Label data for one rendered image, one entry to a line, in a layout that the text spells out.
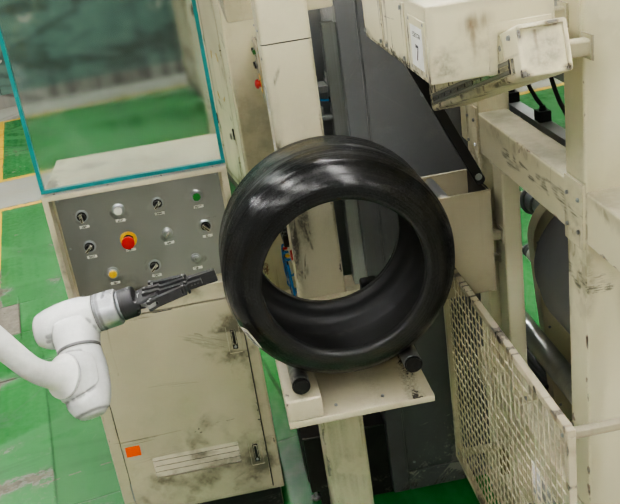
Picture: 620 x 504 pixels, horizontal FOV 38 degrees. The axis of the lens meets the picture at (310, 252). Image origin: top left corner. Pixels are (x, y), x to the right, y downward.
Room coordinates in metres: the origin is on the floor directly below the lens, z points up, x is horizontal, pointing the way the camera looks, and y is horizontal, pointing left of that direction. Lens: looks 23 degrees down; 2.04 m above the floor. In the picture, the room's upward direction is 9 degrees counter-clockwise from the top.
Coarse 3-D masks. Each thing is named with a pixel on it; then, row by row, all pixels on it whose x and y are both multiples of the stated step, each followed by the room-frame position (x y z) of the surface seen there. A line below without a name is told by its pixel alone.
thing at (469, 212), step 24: (456, 192) 2.38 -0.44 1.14; (480, 192) 2.20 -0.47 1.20; (456, 216) 2.19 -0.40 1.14; (480, 216) 2.20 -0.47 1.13; (456, 240) 2.19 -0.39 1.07; (480, 240) 2.20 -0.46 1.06; (456, 264) 2.19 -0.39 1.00; (480, 264) 2.19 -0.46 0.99; (456, 288) 2.19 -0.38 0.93; (480, 288) 2.19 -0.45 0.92
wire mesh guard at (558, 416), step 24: (456, 312) 2.16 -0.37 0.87; (480, 312) 1.91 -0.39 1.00; (456, 336) 2.19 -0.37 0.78; (480, 336) 1.95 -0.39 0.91; (504, 336) 1.77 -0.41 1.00; (504, 360) 1.77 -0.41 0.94; (456, 384) 2.27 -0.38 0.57; (480, 384) 1.98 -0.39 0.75; (456, 408) 2.25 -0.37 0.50; (504, 408) 1.80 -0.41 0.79; (528, 408) 1.62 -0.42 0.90; (552, 408) 1.47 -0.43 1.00; (456, 432) 2.27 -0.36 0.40; (480, 432) 2.01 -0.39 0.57; (504, 432) 1.80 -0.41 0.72; (456, 456) 2.28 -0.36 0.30; (528, 456) 1.64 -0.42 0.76; (504, 480) 1.83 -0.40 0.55; (576, 480) 1.39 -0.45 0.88
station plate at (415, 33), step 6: (414, 30) 1.70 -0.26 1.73; (420, 30) 1.66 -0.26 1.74; (414, 36) 1.71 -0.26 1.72; (420, 36) 1.66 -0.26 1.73; (414, 42) 1.71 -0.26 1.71; (420, 42) 1.66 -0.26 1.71; (414, 48) 1.72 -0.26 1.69; (420, 48) 1.67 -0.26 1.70; (414, 54) 1.72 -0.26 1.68; (420, 54) 1.67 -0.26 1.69; (414, 60) 1.73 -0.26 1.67; (420, 60) 1.68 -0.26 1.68; (420, 66) 1.68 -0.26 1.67
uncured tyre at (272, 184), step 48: (288, 144) 2.08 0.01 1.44; (336, 144) 1.99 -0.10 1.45; (240, 192) 1.99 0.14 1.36; (288, 192) 1.86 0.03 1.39; (336, 192) 1.85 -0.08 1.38; (384, 192) 1.86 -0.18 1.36; (432, 192) 1.93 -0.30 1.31; (240, 240) 1.86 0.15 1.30; (432, 240) 1.87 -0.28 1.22; (240, 288) 1.84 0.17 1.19; (384, 288) 2.13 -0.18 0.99; (432, 288) 1.87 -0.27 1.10; (288, 336) 1.84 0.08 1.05; (336, 336) 2.06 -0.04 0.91; (384, 336) 1.87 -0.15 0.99
